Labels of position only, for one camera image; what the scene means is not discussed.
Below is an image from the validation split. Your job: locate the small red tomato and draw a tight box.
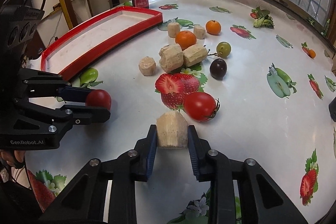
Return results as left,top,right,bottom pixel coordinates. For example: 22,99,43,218
85,89,112,110

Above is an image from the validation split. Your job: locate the dark purple grape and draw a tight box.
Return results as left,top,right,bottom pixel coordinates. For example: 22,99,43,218
210,59,227,80

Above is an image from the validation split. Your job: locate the pointed beige sugarcane chunk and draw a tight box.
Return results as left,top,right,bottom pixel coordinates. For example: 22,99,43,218
156,111,188,149

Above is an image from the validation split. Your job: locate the green grape with stem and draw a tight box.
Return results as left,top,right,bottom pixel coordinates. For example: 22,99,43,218
207,42,232,59

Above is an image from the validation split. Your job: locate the red rimmed white tray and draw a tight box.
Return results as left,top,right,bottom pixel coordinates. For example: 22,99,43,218
39,6,163,80

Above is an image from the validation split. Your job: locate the large red stemmed tomato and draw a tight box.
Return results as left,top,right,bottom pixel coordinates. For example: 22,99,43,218
183,92,221,122

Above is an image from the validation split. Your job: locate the right small sugarcane cylinder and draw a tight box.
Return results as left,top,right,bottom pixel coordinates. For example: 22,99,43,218
194,24,206,40

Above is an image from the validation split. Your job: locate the long sugarcane chunk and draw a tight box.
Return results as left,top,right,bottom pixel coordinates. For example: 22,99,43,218
182,44,208,67

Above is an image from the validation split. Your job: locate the large rough sugarcane chunk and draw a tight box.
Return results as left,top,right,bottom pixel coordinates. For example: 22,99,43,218
159,44,184,73

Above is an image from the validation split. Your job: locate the orange tangerine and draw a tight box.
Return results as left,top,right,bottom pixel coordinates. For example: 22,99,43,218
175,31,197,51
206,20,222,35

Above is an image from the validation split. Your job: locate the left small sugarcane cylinder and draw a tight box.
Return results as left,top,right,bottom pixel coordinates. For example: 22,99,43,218
167,22,181,38

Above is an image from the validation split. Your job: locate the small sugarcane cylinder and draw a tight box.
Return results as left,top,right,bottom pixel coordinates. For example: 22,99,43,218
194,24,206,40
167,22,181,38

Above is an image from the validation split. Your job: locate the person's left hand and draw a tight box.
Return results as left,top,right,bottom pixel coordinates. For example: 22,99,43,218
1,150,26,169

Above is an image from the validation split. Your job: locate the round pale sugarcane piece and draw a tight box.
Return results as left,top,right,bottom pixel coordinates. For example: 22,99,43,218
138,56,156,76

